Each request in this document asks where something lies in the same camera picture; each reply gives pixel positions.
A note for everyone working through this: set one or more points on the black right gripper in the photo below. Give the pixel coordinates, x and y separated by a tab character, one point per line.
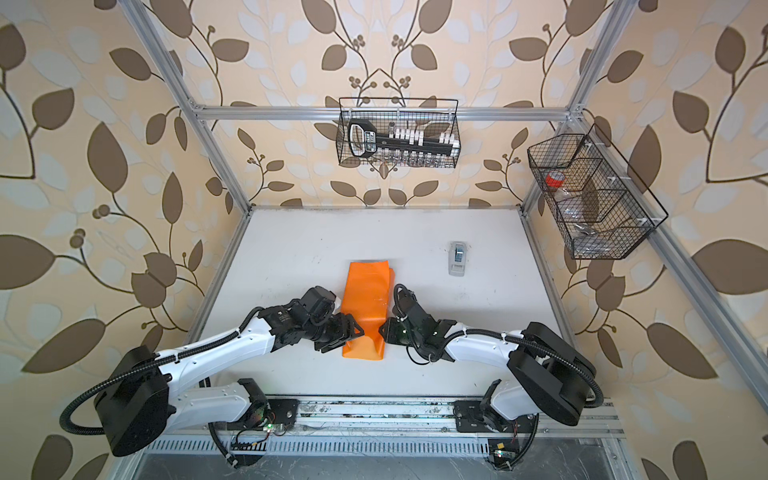
390	327

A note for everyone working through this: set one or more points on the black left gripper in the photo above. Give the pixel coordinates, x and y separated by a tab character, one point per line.
344	333

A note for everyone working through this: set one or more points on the orange wrapping paper sheet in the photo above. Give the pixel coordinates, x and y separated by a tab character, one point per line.
366	297

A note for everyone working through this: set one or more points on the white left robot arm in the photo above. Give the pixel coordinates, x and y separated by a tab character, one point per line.
152	394

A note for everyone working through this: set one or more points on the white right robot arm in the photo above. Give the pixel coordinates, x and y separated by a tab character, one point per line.
550	376

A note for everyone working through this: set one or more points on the grey tape dispenser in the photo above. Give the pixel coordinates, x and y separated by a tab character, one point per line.
457	259

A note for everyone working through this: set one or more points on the black white tool in basket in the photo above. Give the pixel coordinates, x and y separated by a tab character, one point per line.
364	141

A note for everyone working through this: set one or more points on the red capped clear bottle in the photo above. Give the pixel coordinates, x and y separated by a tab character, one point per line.
569	204

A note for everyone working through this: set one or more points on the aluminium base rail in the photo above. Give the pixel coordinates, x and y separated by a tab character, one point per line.
410	416

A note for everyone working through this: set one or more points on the black wire basket back wall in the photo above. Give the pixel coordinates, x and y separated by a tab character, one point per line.
432	114

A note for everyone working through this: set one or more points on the black wire basket wall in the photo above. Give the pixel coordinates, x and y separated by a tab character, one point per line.
432	114
618	203

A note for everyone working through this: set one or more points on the black wire basket right wall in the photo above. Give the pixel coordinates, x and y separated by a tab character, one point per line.
618	203

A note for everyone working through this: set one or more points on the aluminium frame post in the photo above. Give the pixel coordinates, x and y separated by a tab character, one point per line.
138	17

